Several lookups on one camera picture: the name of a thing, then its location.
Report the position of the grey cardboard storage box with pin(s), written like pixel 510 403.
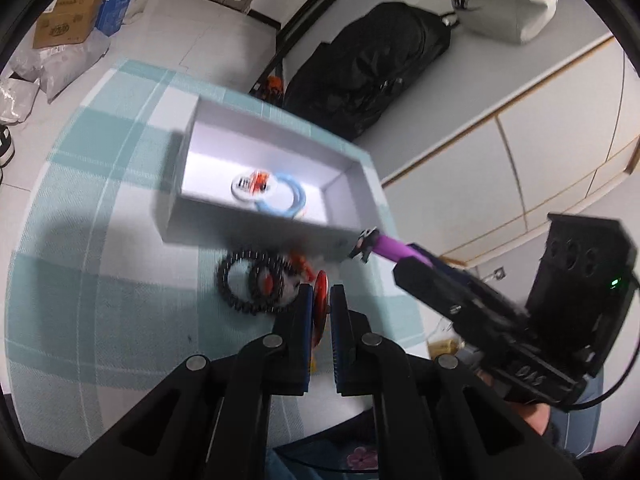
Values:
pixel 323 201

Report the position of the white round badge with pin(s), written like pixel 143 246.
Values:
pixel 257 186

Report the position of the grey plastic parcel bag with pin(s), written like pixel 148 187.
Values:
pixel 55 68

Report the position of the black hanging garment bag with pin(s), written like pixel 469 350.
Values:
pixel 347 84

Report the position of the black metal rack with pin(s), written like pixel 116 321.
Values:
pixel 287 38

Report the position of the brown cardboard box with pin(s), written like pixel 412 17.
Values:
pixel 69 22

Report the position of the silver plastic parcel bag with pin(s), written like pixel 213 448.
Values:
pixel 17 97

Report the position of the purple ring cartoon charm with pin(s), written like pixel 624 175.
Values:
pixel 373 241

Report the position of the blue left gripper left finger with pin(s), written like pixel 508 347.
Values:
pixel 208 419

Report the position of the red round badge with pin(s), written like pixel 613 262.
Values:
pixel 320 307

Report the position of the black white sneakers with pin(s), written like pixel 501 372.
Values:
pixel 7 149

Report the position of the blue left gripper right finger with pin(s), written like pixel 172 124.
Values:
pixel 434 419

